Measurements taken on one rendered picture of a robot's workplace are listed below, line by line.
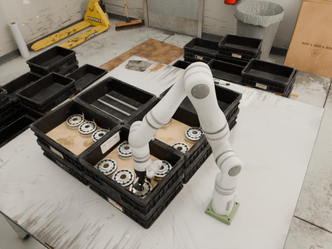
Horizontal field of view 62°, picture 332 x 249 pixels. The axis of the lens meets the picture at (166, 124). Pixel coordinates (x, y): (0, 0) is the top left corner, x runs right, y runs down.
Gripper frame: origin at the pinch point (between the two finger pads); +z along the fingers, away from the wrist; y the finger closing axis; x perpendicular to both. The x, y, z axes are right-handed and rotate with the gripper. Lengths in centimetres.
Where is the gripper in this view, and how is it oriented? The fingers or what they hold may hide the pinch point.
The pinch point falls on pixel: (145, 185)
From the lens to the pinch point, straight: 126.8
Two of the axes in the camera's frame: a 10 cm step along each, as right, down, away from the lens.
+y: -5.3, 5.7, -6.3
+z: 0.3, 7.5, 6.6
